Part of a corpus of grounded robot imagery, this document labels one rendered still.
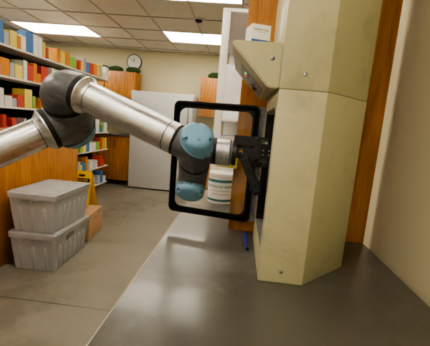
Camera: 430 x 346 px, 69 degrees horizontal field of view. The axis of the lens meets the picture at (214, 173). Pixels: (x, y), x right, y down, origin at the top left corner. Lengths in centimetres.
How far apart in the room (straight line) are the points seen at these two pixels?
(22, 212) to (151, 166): 334
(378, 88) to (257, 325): 86
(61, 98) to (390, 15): 102
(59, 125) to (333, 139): 70
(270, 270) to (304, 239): 11
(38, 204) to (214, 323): 233
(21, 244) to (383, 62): 277
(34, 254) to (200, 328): 246
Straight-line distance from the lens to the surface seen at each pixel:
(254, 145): 86
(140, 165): 596
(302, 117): 75
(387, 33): 124
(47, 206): 280
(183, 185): 78
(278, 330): 68
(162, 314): 68
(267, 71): 75
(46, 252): 295
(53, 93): 86
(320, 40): 78
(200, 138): 67
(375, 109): 120
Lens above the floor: 132
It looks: 9 degrees down
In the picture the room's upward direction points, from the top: 5 degrees clockwise
